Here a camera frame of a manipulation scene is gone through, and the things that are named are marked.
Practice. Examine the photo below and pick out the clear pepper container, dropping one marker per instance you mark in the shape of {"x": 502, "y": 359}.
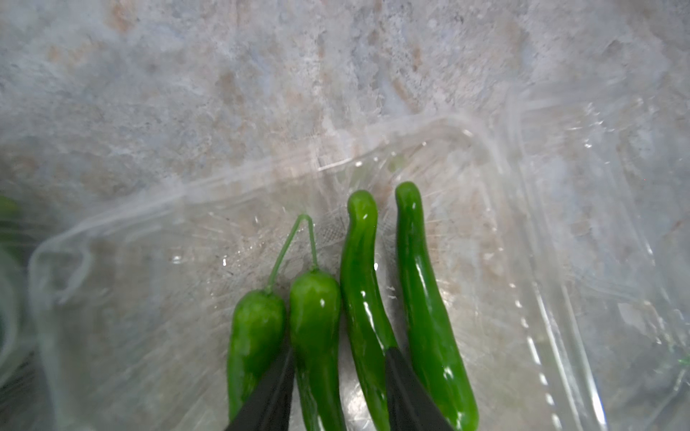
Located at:
{"x": 11, "y": 236}
{"x": 516, "y": 277}

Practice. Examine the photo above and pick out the small green pepper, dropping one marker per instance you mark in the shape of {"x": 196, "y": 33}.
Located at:
{"x": 314, "y": 328}
{"x": 369, "y": 329}
{"x": 258, "y": 327}

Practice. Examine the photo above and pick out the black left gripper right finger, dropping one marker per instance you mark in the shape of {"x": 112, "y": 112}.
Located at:
{"x": 409, "y": 406}

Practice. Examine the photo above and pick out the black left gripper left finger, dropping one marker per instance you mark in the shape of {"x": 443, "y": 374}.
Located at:
{"x": 269, "y": 406}

